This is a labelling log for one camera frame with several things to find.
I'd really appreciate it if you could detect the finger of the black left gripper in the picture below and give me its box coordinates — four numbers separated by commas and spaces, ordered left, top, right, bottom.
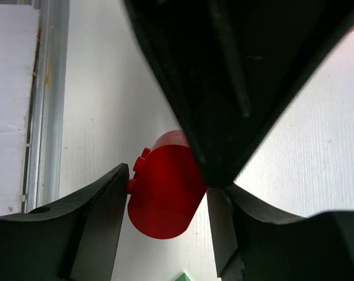
124, 0, 354, 188

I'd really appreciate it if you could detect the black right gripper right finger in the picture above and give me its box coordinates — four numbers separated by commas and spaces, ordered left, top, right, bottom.
207, 185, 354, 280

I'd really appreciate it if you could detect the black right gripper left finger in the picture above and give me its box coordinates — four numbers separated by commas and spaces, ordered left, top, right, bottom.
0, 163, 129, 280

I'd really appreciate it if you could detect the red rounded lego brick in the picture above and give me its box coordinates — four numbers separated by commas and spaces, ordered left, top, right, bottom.
126, 130, 207, 239

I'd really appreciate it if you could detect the green lego brick left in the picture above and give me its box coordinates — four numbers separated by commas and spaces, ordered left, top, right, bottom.
174, 272, 192, 281

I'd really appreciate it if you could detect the white foam board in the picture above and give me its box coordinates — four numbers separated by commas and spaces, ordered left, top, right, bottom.
0, 4, 39, 216

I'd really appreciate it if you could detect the aluminium table rail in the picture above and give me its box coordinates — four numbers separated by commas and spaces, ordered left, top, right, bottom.
21, 1, 70, 213

